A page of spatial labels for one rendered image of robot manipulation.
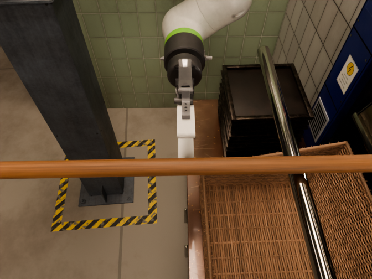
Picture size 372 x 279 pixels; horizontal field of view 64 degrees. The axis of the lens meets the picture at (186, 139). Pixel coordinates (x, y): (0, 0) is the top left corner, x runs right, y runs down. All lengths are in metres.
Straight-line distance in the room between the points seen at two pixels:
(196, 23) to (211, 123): 0.71
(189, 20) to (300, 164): 0.41
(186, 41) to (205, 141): 0.70
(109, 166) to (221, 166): 0.18
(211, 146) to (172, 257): 0.68
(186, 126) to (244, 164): 0.11
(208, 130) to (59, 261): 1.04
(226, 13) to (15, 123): 1.96
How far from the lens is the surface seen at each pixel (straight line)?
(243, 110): 1.05
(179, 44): 0.66
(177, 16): 0.74
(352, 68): 1.08
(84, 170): 0.51
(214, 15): 0.72
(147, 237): 1.72
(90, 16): 1.81
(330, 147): 1.07
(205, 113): 1.39
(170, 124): 2.10
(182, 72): 0.55
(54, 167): 0.53
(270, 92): 0.67
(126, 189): 1.84
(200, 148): 1.27
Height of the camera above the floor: 1.62
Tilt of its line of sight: 53 degrees down
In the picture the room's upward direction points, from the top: straight up
